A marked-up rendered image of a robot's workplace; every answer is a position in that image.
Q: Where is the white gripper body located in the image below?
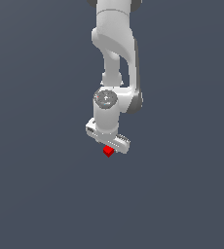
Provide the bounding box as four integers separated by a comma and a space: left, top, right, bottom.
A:
85, 118, 131, 155

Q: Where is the small red cube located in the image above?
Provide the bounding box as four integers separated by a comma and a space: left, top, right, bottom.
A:
102, 145, 115, 159

